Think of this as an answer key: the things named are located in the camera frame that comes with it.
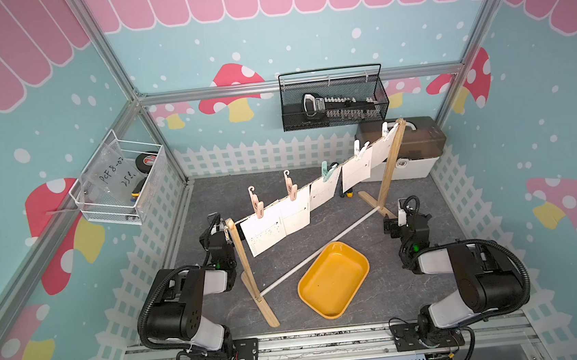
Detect postcard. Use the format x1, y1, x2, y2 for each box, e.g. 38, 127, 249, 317
371, 123, 398, 169
278, 185, 311, 235
309, 167, 342, 211
342, 148, 373, 192
240, 205, 286, 257

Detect green clothespin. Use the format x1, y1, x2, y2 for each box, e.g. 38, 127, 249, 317
321, 161, 339, 183

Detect white clothespin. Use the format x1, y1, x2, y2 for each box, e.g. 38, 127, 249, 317
381, 122, 390, 139
353, 140, 370, 160

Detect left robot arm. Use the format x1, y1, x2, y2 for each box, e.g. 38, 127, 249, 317
137, 212, 237, 360

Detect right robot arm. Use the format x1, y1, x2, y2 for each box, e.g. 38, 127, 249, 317
383, 196, 531, 349

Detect wooden clothesline rack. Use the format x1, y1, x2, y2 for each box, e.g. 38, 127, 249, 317
225, 118, 407, 328

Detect brown white toolbox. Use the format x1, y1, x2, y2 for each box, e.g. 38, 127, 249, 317
355, 116, 446, 182

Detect yellow plastic tray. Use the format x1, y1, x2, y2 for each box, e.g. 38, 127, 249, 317
297, 242, 370, 320

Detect yellow black utility knife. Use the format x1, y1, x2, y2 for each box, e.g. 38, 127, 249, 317
131, 178, 147, 202

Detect black tape roll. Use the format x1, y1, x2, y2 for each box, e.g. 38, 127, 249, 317
134, 152, 157, 175

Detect black white tool in basket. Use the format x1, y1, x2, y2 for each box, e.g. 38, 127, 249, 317
300, 94, 380, 121

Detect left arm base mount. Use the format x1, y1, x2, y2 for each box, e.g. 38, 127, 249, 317
190, 338, 259, 360

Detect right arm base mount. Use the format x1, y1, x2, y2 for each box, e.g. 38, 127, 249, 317
389, 323, 465, 352

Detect clear wire wall basket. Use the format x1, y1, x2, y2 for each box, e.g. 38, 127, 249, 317
69, 130, 168, 225

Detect black mesh wall basket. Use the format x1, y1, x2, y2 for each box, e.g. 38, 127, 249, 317
277, 64, 389, 131

